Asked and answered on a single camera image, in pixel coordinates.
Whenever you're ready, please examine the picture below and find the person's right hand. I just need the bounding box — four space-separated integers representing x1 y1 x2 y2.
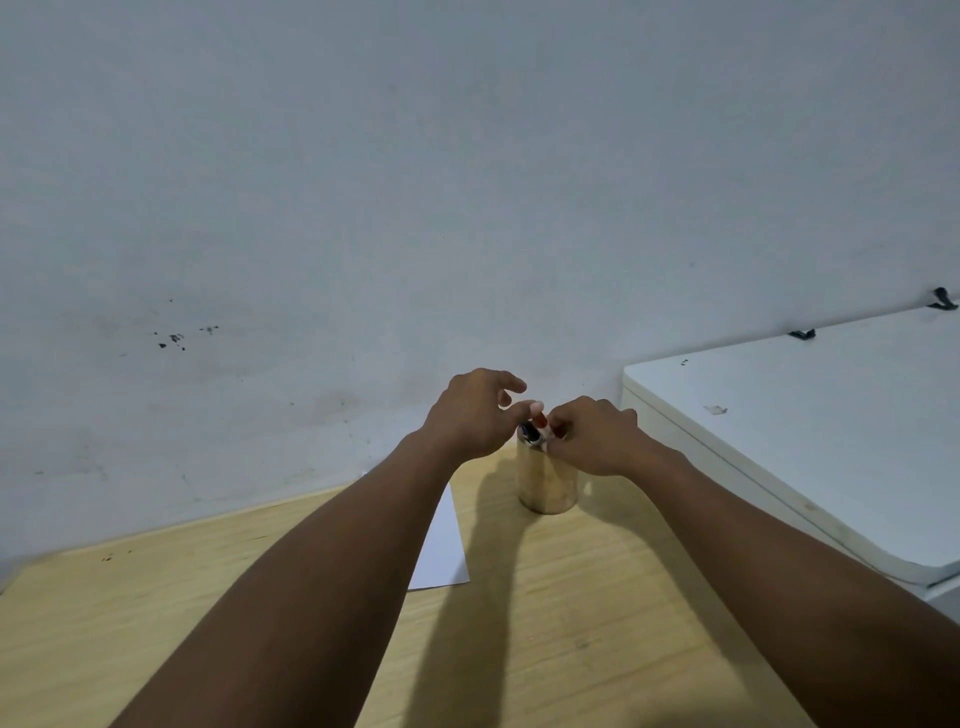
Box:
545 395 663 479

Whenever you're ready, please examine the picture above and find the person's left hand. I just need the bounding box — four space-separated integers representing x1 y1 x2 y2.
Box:
420 367 546 464

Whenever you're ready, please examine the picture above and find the person's right forearm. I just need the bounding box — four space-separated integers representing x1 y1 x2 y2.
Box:
621 442 960 728

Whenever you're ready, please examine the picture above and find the person's left forearm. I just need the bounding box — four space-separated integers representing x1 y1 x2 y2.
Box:
108 431 471 728

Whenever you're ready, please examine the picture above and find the gold metal pen holder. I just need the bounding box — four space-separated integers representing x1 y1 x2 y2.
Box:
515 422 581 516

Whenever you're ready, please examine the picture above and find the white paper sheet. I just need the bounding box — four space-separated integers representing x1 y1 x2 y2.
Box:
406 483 471 593

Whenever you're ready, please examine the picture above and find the white chest appliance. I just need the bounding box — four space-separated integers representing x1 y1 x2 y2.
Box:
620 303 960 625

